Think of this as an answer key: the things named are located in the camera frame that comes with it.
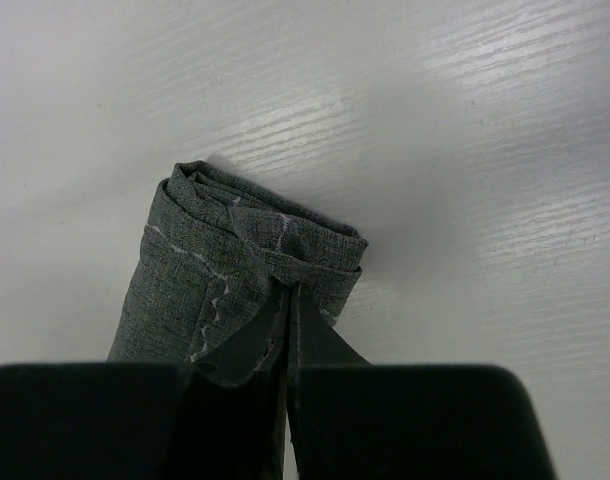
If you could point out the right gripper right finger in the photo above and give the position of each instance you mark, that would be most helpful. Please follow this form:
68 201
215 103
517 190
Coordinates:
320 363

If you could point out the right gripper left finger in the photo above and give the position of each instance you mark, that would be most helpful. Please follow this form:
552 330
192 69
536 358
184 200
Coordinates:
243 411

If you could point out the grey cloth napkin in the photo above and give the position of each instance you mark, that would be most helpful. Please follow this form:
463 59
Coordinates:
213 248

